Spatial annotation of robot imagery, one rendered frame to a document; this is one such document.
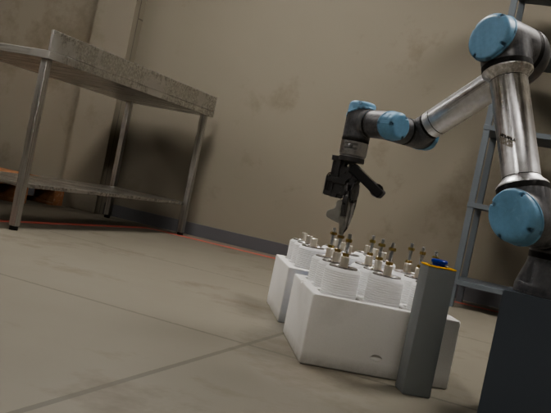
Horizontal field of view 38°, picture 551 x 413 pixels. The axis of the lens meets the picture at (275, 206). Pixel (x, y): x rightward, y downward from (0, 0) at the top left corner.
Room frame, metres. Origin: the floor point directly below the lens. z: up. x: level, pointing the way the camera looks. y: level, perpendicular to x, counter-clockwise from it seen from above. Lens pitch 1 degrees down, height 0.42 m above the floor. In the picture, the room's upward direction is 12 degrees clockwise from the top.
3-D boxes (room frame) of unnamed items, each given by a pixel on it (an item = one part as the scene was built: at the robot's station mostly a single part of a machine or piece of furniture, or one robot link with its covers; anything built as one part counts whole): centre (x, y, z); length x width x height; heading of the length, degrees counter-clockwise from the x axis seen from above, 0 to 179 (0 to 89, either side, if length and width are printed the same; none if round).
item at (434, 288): (1.92, -0.42, 0.16); 0.07 x 0.07 x 0.31; 6
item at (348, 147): (2.19, -0.18, 0.56); 0.08 x 0.08 x 0.05
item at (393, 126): (2.13, -0.26, 0.64); 0.11 x 0.11 x 0.08; 39
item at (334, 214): (2.18, -0.17, 0.38); 0.06 x 0.03 x 0.09; 69
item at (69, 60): (4.36, 1.09, 0.45); 1.68 x 0.64 x 0.90; 159
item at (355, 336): (2.20, -0.31, 0.09); 0.39 x 0.39 x 0.18; 6
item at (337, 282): (2.07, -0.21, 0.16); 0.10 x 0.10 x 0.18
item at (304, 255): (2.62, -0.15, 0.16); 0.10 x 0.10 x 0.18
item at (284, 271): (2.75, -0.25, 0.09); 0.39 x 0.39 x 0.18; 6
